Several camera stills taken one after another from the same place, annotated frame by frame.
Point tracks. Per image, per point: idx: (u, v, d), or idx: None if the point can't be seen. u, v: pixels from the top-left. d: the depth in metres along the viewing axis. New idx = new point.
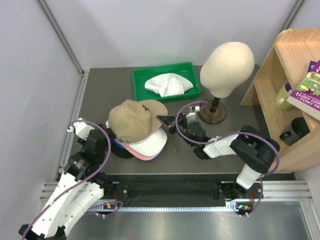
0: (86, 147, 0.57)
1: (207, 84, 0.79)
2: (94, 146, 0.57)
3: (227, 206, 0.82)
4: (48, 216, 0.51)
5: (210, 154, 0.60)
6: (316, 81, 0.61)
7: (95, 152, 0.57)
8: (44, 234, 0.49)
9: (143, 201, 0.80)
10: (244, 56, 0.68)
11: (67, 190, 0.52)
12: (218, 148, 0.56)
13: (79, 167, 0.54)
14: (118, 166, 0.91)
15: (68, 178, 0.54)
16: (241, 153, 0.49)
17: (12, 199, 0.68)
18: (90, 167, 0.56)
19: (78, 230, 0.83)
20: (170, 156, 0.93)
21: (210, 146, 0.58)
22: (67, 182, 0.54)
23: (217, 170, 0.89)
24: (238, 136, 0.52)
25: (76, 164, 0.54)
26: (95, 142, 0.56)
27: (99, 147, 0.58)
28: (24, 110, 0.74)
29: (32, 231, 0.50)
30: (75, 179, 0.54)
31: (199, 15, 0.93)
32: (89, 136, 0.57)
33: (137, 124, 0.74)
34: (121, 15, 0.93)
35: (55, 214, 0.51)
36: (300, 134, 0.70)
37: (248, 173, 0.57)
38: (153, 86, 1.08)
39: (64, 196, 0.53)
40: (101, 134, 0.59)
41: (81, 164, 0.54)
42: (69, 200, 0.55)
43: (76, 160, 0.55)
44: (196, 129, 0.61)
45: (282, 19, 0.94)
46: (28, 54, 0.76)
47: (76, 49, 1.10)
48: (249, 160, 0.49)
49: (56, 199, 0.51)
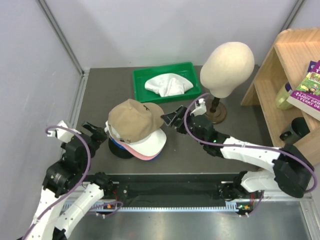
0: (66, 156, 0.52)
1: (208, 84, 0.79)
2: (73, 155, 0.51)
3: (227, 206, 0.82)
4: (37, 233, 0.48)
5: (226, 157, 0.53)
6: (316, 81, 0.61)
7: (76, 161, 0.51)
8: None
9: (143, 201, 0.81)
10: (244, 55, 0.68)
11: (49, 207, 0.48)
12: (246, 156, 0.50)
13: (58, 181, 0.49)
14: (118, 166, 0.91)
15: (49, 193, 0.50)
16: (284, 177, 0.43)
17: (11, 200, 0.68)
18: (73, 180, 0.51)
19: (78, 230, 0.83)
20: (170, 156, 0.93)
21: (233, 151, 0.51)
22: (48, 198, 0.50)
23: (218, 170, 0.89)
24: (278, 156, 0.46)
25: (53, 178, 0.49)
26: (74, 150, 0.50)
27: (81, 155, 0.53)
28: (24, 110, 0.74)
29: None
30: (57, 194, 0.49)
31: (199, 15, 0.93)
32: (68, 143, 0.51)
33: (140, 123, 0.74)
34: (121, 15, 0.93)
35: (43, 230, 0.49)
36: (300, 134, 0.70)
37: (262, 183, 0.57)
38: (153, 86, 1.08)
39: (49, 213, 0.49)
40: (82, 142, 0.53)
41: (59, 176, 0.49)
42: (55, 215, 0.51)
43: (54, 173, 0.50)
44: (202, 121, 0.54)
45: (282, 19, 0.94)
46: (28, 54, 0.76)
47: (76, 49, 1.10)
48: (288, 185, 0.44)
49: (40, 216, 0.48)
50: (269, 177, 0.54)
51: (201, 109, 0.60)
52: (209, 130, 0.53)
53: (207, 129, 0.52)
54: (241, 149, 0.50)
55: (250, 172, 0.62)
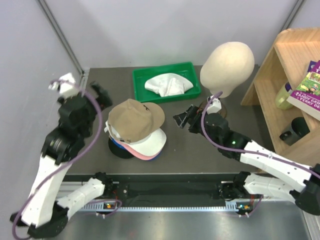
0: (62, 121, 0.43)
1: (208, 84, 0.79)
2: (68, 121, 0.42)
3: (227, 206, 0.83)
4: (36, 205, 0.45)
5: (244, 162, 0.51)
6: (316, 81, 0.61)
7: (74, 127, 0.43)
8: (34, 224, 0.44)
9: (143, 201, 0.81)
10: (244, 55, 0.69)
11: (46, 178, 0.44)
12: (269, 167, 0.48)
13: (58, 148, 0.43)
14: (118, 166, 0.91)
15: (47, 161, 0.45)
16: (312, 198, 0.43)
17: (12, 199, 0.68)
18: (73, 148, 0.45)
19: (78, 230, 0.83)
20: (170, 156, 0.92)
21: (256, 159, 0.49)
22: (46, 167, 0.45)
23: (218, 170, 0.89)
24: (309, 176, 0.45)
25: (53, 144, 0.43)
26: (68, 116, 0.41)
27: (79, 119, 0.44)
28: (24, 110, 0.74)
29: (22, 221, 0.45)
30: (55, 164, 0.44)
31: (199, 15, 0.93)
32: (61, 108, 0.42)
33: (140, 123, 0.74)
34: (121, 14, 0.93)
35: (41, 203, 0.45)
36: (300, 134, 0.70)
37: (271, 191, 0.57)
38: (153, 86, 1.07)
39: (47, 184, 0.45)
40: (79, 104, 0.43)
41: (58, 145, 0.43)
42: (54, 187, 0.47)
43: (53, 139, 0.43)
44: (215, 119, 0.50)
45: (282, 19, 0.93)
46: (28, 54, 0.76)
47: (76, 48, 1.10)
48: (311, 205, 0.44)
49: (38, 186, 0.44)
50: (280, 187, 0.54)
51: (214, 107, 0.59)
52: (224, 129, 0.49)
53: (221, 129, 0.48)
54: (266, 160, 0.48)
55: (257, 176, 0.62)
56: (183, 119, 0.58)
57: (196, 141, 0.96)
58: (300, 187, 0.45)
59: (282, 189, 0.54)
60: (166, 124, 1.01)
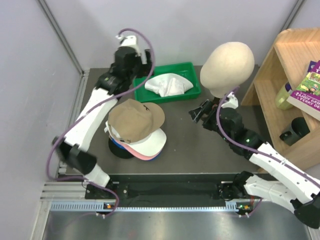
0: (115, 65, 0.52)
1: (207, 84, 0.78)
2: (122, 62, 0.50)
3: (227, 206, 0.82)
4: (82, 128, 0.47)
5: (253, 162, 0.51)
6: (316, 81, 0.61)
7: (125, 69, 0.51)
8: (78, 144, 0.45)
9: (143, 201, 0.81)
10: (244, 55, 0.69)
11: (100, 103, 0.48)
12: (278, 173, 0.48)
13: (111, 83, 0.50)
14: (118, 166, 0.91)
15: (99, 93, 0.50)
16: (311, 207, 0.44)
17: (12, 199, 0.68)
18: (122, 87, 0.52)
19: (78, 230, 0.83)
20: (170, 156, 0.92)
21: (267, 163, 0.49)
22: (99, 97, 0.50)
23: (218, 170, 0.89)
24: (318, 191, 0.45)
25: (107, 81, 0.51)
26: (123, 57, 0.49)
27: (130, 62, 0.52)
28: (25, 110, 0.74)
29: (65, 143, 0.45)
30: (108, 94, 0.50)
31: (199, 15, 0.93)
32: (117, 50, 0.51)
33: (140, 124, 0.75)
34: (122, 15, 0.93)
35: (88, 126, 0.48)
36: (300, 134, 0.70)
37: (271, 196, 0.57)
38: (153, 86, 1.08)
39: (98, 110, 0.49)
40: (131, 50, 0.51)
41: (112, 82, 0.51)
42: (99, 119, 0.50)
43: (107, 78, 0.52)
44: (229, 113, 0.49)
45: (282, 19, 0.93)
46: (27, 54, 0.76)
47: (76, 49, 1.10)
48: (310, 217, 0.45)
49: (89, 110, 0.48)
50: (282, 195, 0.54)
51: (231, 103, 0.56)
52: (237, 124, 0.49)
53: (234, 123, 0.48)
54: (278, 166, 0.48)
55: (259, 179, 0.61)
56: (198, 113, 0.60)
57: (196, 141, 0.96)
58: (304, 199, 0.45)
59: (283, 197, 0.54)
60: (166, 124, 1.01)
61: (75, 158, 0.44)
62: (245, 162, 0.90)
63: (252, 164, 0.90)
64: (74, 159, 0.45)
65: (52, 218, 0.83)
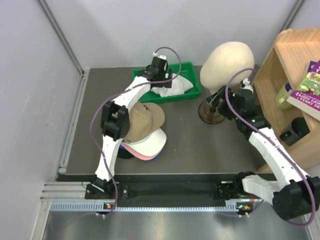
0: (152, 64, 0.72)
1: (207, 84, 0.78)
2: (158, 63, 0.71)
3: (227, 206, 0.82)
4: (128, 97, 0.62)
5: (251, 141, 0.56)
6: (316, 81, 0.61)
7: (159, 68, 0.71)
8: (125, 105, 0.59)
9: (143, 201, 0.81)
10: (244, 55, 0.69)
11: (141, 84, 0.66)
12: (268, 155, 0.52)
13: (149, 73, 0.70)
14: (118, 166, 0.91)
15: (140, 78, 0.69)
16: (285, 193, 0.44)
17: (12, 199, 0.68)
18: (155, 79, 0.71)
19: (78, 230, 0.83)
20: (170, 156, 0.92)
21: (262, 142, 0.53)
22: (141, 80, 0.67)
23: (218, 170, 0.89)
24: (299, 180, 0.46)
25: (146, 72, 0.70)
26: (160, 60, 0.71)
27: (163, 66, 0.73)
28: (25, 110, 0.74)
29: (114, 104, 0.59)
30: (146, 79, 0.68)
31: (199, 15, 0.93)
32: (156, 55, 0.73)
33: (140, 124, 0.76)
34: (122, 15, 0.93)
35: (131, 97, 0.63)
36: (300, 134, 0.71)
37: (260, 191, 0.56)
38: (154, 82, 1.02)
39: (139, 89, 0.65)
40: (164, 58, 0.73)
41: (149, 73, 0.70)
42: (137, 96, 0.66)
43: (146, 70, 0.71)
44: (243, 91, 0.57)
45: (282, 19, 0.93)
46: (27, 54, 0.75)
47: (77, 49, 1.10)
48: (284, 206, 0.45)
49: (135, 86, 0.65)
50: (269, 188, 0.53)
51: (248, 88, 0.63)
52: (247, 102, 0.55)
53: (244, 100, 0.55)
54: (271, 148, 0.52)
55: (257, 177, 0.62)
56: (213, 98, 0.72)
57: (197, 141, 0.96)
58: (284, 183, 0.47)
59: (269, 189, 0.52)
60: (166, 124, 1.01)
61: (122, 114, 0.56)
62: (245, 162, 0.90)
63: (252, 164, 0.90)
64: (121, 117, 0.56)
65: (52, 218, 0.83)
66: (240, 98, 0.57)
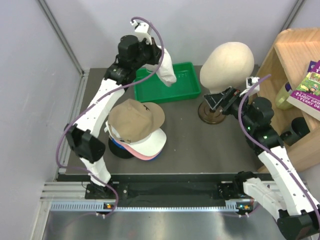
0: (120, 56, 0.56)
1: (207, 84, 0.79)
2: (126, 55, 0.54)
3: (227, 206, 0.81)
4: (93, 115, 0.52)
5: (261, 159, 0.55)
6: (316, 81, 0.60)
7: (129, 60, 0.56)
8: (90, 130, 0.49)
9: (143, 201, 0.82)
10: (243, 55, 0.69)
11: (109, 93, 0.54)
12: (280, 178, 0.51)
13: (119, 74, 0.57)
14: (118, 166, 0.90)
15: (110, 82, 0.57)
16: (293, 220, 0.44)
17: (12, 200, 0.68)
18: (129, 76, 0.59)
19: (78, 229, 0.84)
20: (170, 157, 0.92)
21: (274, 165, 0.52)
22: (108, 87, 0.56)
23: (218, 170, 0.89)
24: (311, 210, 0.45)
25: (116, 71, 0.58)
26: (126, 50, 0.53)
27: (133, 53, 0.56)
28: (24, 110, 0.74)
29: (76, 129, 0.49)
30: (116, 83, 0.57)
31: (199, 15, 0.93)
32: (119, 44, 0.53)
33: (140, 125, 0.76)
34: (122, 15, 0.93)
35: (98, 114, 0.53)
36: (301, 134, 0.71)
37: (264, 201, 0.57)
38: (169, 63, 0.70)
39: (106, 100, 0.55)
40: (133, 40, 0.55)
41: (120, 72, 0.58)
42: (107, 108, 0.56)
43: (116, 68, 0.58)
44: (263, 106, 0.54)
45: (282, 19, 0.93)
46: (27, 54, 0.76)
47: (76, 49, 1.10)
48: (290, 230, 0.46)
49: (100, 99, 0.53)
50: (274, 203, 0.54)
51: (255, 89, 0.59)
52: (265, 118, 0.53)
53: (262, 116, 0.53)
54: (283, 172, 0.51)
55: (259, 183, 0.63)
56: (217, 101, 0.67)
57: (197, 141, 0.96)
58: (294, 211, 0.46)
59: (274, 204, 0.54)
60: (166, 124, 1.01)
61: (86, 142, 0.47)
62: (245, 162, 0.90)
63: (252, 165, 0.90)
64: (85, 145, 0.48)
65: (52, 218, 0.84)
66: (258, 112, 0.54)
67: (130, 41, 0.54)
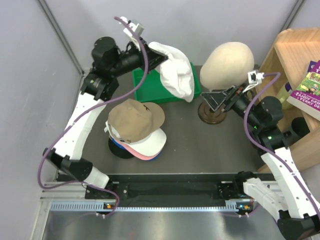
0: (97, 65, 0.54)
1: (207, 84, 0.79)
2: (102, 63, 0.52)
3: (227, 206, 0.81)
4: (71, 138, 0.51)
5: (264, 159, 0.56)
6: (316, 81, 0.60)
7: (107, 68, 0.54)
8: (69, 155, 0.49)
9: (142, 201, 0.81)
10: (243, 55, 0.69)
11: (87, 111, 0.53)
12: (284, 181, 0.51)
13: (97, 86, 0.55)
14: (119, 166, 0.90)
15: (86, 97, 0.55)
16: (295, 223, 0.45)
17: (12, 200, 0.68)
18: (109, 86, 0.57)
19: (78, 229, 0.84)
20: (170, 157, 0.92)
21: (278, 167, 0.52)
22: (86, 103, 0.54)
23: (218, 170, 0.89)
24: (313, 214, 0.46)
25: (93, 83, 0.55)
26: (101, 57, 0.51)
27: (109, 60, 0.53)
28: (24, 110, 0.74)
29: (55, 154, 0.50)
30: (95, 98, 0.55)
31: (199, 15, 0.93)
32: (93, 52, 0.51)
33: (141, 125, 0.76)
34: (122, 15, 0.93)
35: (76, 136, 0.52)
36: (300, 134, 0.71)
37: (263, 201, 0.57)
38: (170, 73, 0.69)
39: (84, 120, 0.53)
40: (109, 46, 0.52)
41: (98, 84, 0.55)
42: (87, 127, 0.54)
43: (93, 79, 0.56)
44: (274, 109, 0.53)
45: (282, 19, 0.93)
46: (27, 54, 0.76)
47: (76, 49, 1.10)
48: (291, 231, 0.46)
49: (77, 119, 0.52)
50: (274, 203, 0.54)
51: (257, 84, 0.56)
52: (274, 121, 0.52)
53: (271, 119, 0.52)
54: (287, 174, 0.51)
55: (259, 183, 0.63)
56: (219, 103, 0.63)
57: (197, 141, 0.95)
58: (295, 214, 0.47)
59: (274, 205, 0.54)
60: (166, 124, 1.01)
61: (66, 168, 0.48)
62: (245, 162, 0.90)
63: (252, 165, 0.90)
64: (66, 170, 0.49)
65: (52, 218, 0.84)
66: (267, 114, 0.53)
67: (105, 47, 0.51)
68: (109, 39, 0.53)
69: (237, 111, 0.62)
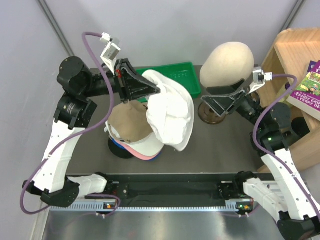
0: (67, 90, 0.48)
1: (207, 84, 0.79)
2: (72, 90, 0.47)
3: (227, 206, 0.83)
4: (49, 171, 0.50)
5: (265, 161, 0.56)
6: (316, 81, 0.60)
7: (79, 94, 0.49)
8: (48, 189, 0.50)
9: (143, 201, 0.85)
10: (243, 55, 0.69)
11: (63, 142, 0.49)
12: (284, 182, 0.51)
13: (71, 112, 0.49)
14: (118, 166, 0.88)
15: (61, 125, 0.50)
16: (296, 225, 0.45)
17: (12, 200, 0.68)
18: (85, 113, 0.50)
19: (78, 230, 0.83)
20: (170, 157, 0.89)
21: (278, 168, 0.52)
22: (60, 132, 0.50)
23: (219, 170, 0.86)
24: (313, 216, 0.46)
25: (66, 109, 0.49)
26: (68, 84, 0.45)
27: (79, 84, 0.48)
28: (24, 111, 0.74)
29: (35, 187, 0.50)
30: (70, 127, 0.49)
31: (199, 15, 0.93)
32: (59, 77, 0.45)
33: (141, 126, 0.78)
34: (122, 15, 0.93)
35: (54, 169, 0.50)
36: (301, 134, 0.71)
37: (263, 202, 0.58)
38: (156, 111, 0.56)
39: (60, 151, 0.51)
40: (76, 69, 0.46)
41: (72, 110, 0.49)
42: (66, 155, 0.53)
43: (66, 104, 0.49)
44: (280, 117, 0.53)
45: (282, 19, 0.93)
46: (27, 54, 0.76)
47: (76, 49, 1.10)
48: (291, 233, 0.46)
49: (52, 152, 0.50)
50: (274, 204, 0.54)
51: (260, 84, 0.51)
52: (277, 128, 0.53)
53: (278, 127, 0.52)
54: (287, 176, 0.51)
55: (259, 184, 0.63)
56: (227, 107, 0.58)
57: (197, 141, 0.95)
58: (296, 216, 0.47)
59: (274, 206, 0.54)
60: None
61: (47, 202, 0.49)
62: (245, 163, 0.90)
63: (252, 165, 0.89)
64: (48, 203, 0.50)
65: (52, 218, 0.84)
66: (274, 122, 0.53)
67: (72, 72, 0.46)
68: (76, 60, 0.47)
69: (243, 112, 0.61)
